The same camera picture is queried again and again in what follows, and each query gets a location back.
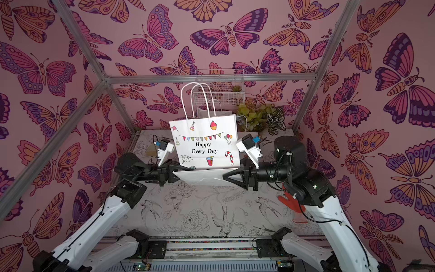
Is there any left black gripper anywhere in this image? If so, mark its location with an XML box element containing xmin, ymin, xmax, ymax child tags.
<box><xmin>135</xmin><ymin>161</ymin><xmax>191</xmax><ymax>190</ymax></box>

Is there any white paper bag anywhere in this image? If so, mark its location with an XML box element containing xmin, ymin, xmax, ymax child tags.
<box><xmin>236</xmin><ymin>115</ymin><xmax>250</xmax><ymax>139</ymax></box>
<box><xmin>169</xmin><ymin>82</ymin><xmax>240</xmax><ymax>185</ymax></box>
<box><xmin>196</xmin><ymin>99</ymin><xmax>233</xmax><ymax>119</ymax></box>

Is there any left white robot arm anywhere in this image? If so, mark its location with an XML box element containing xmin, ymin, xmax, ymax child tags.
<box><xmin>32</xmin><ymin>153</ymin><xmax>194</xmax><ymax>272</ymax></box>

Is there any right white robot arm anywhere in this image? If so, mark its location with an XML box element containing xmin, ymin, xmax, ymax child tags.
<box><xmin>223</xmin><ymin>135</ymin><xmax>391</xmax><ymax>272</ymax></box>

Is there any green potted plant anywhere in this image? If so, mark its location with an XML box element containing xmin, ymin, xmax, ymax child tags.
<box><xmin>236</xmin><ymin>104</ymin><xmax>286</xmax><ymax>136</ymax></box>

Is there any red rubber glove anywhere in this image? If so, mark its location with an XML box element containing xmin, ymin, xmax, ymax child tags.
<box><xmin>278</xmin><ymin>193</ymin><xmax>308</xmax><ymax>224</ymax></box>

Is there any small succulent in basket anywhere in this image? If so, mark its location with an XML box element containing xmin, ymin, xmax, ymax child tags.
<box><xmin>231</xmin><ymin>86</ymin><xmax>242</xmax><ymax>92</ymax></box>

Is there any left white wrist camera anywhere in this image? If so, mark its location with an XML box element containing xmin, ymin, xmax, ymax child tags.
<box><xmin>154</xmin><ymin>138</ymin><xmax>175</xmax><ymax>167</ymax></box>

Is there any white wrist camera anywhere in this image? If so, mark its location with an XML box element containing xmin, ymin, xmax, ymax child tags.
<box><xmin>236</xmin><ymin>134</ymin><xmax>263</xmax><ymax>169</ymax></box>
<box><xmin>154</xmin><ymin>138</ymin><xmax>175</xmax><ymax>167</ymax></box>

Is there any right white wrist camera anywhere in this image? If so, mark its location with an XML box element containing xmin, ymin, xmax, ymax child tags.
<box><xmin>236</xmin><ymin>134</ymin><xmax>263</xmax><ymax>169</ymax></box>

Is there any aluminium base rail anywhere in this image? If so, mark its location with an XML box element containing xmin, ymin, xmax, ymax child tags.
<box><xmin>67</xmin><ymin>236</ymin><xmax>358</xmax><ymax>272</ymax></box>

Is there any white wire wall basket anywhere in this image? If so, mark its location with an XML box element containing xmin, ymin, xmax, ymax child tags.
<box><xmin>190</xmin><ymin>68</ymin><xmax>246</xmax><ymax>109</ymax></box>

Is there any aluminium frame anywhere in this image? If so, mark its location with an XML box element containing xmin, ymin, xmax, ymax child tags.
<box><xmin>1</xmin><ymin>1</ymin><xmax>360</xmax><ymax>219</ymax></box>

